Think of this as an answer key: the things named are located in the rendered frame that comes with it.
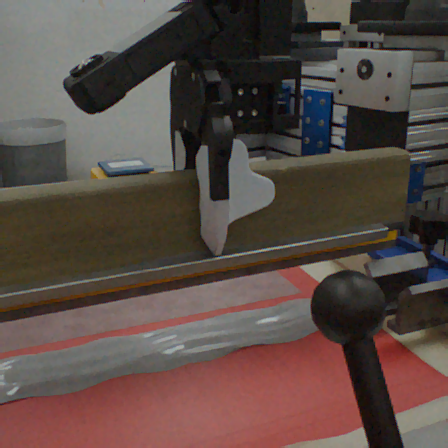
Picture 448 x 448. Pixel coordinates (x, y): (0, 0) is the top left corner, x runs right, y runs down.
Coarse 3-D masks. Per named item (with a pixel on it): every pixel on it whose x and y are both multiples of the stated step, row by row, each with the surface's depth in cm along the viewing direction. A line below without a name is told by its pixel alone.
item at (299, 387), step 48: (192, 288) 67; (240, 288) 67; (288, 288) 67; (384, 336) 57; (240, 384) 49; (288, 384) 49; (336, 384) 49; (432, 384) 49; (240, 432) 44; (288, 432) 44; (336, 432) 44
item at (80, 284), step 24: (288, 240) 48; (312, 240) 48; (336, 240) 49; (360, 240) 50; (144, 264) 44; (168, 264) 44; (192, 264) 44; (216, 264) 45; (240, 264) 46; (0, 288) 40; (24, 288) 40; (48, 288) 40; (72, 288) 41; (96, 288) 42
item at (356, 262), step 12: (84, 180) 100; (348, 264) 72; (360, 264) 69; (444, 324) 57; (444, 420) 40; (408, 432) 38; (420, 432) 38; (432, 432) 38; (444, 432) 38; (408, 444) 37; (420, 444) 37; (432, 444) 37; (444, 444) 37
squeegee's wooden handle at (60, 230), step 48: (0, 192) 40; (48, 192) 40; (96, 192) 41; (144, 192) 42; (192, 192) 44; (288, 192) 47; (336, 192) 49; (384, 192) 51; (0, 240) 39; (48, 240) 40; (96, 240) 42; (144, 240) 43; (192, 240) 45; (240, 240) 47
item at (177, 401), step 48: (0, 336) 57; (48, 336) 57; (96, 336) 57; (144, 384) 49; (192, 384) 49; (0, 432) 44; (48, 432) 44; (96, 432) 44; (144, 432) 44; (192, 432) 44
